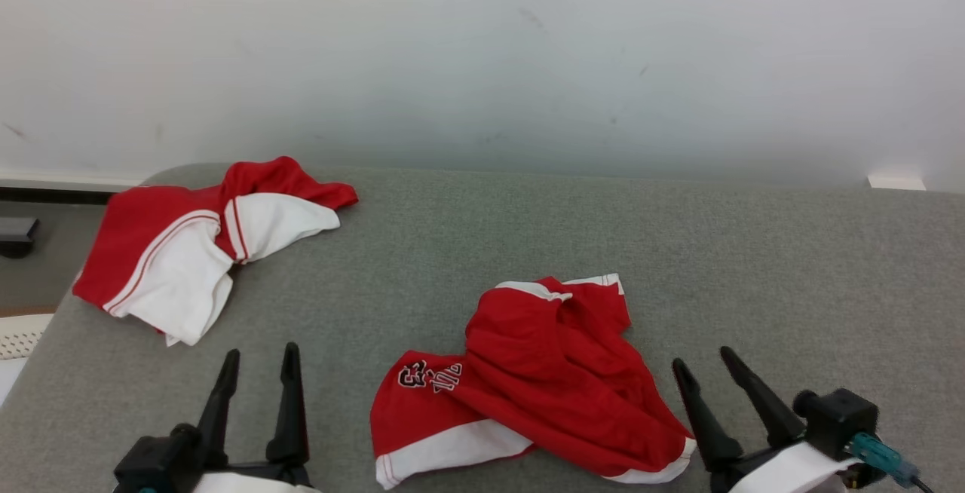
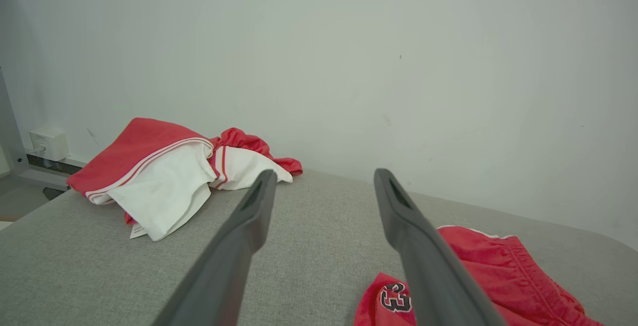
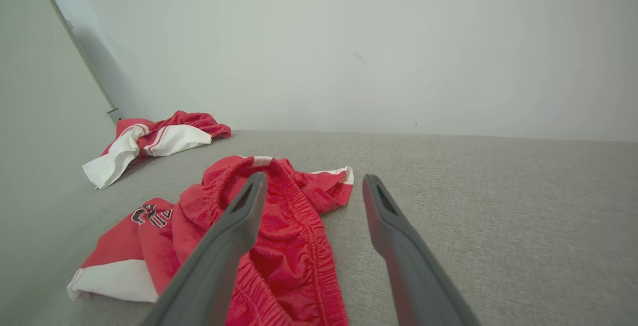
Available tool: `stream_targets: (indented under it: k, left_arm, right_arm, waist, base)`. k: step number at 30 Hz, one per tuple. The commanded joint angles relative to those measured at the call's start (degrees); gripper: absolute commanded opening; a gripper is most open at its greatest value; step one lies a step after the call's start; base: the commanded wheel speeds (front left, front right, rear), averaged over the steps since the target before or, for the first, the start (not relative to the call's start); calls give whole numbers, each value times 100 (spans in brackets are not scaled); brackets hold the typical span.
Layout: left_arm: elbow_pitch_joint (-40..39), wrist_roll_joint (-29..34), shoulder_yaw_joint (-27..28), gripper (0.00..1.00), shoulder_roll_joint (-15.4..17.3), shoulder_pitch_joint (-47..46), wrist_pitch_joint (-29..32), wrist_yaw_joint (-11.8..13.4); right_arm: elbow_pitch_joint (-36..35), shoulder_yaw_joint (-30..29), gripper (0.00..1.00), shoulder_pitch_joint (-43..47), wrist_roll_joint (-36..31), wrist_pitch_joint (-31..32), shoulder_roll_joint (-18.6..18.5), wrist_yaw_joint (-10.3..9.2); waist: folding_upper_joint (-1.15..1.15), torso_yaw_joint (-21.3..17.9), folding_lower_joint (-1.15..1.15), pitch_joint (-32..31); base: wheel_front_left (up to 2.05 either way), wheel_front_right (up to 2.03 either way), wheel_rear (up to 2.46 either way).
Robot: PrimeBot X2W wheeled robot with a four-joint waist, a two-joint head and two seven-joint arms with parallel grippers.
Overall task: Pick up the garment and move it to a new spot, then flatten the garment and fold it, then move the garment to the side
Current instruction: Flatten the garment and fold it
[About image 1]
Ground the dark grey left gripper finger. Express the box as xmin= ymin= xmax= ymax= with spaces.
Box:
xmin=265 ymin=342 xmax=312 ymax=469
xmin=198 ymin=349 xmax=241 ymax=470

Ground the white perforated laundry basket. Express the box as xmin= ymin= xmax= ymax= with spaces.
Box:
xmin=0 ymin=314 xmax=56 ymax=408

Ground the red printed basketball jersey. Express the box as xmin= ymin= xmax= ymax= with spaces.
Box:
xmin=369 ymin=273 xmax=698 ymax=491

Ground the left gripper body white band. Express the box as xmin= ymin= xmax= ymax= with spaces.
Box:
xmin=192 ymin=461 xmax=323 ymax=493

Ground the small white wall trunking piece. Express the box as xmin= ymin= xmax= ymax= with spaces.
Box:
xmin=867 ymin=172 xmax=927 ymax=192

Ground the black and white baseboard strip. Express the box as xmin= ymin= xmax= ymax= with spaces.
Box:
xmin=0 ymin=175 xmax=146 ymax=206

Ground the teal right camera cable connector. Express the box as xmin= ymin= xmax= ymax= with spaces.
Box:
xmin=844 ymin=433 xmax=936 ymax=493

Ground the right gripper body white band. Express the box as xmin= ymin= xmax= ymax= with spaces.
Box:
xmin=709 ymin=439 xmax=862 ymax=493

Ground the grey metal table leg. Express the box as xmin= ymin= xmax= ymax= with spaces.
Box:
xmin=0 ymin=217 xmax=41 ymax=247

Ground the red shirt with white sleeves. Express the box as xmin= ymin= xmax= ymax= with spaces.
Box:
xmin=72 ymin=156 xmax=360 ymax=348

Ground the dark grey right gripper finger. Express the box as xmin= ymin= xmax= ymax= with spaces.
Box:
xmin=719 ymin=346 xmax=807 ymax=449
xmin=672 ymin=358 xmax=744 ymax=472

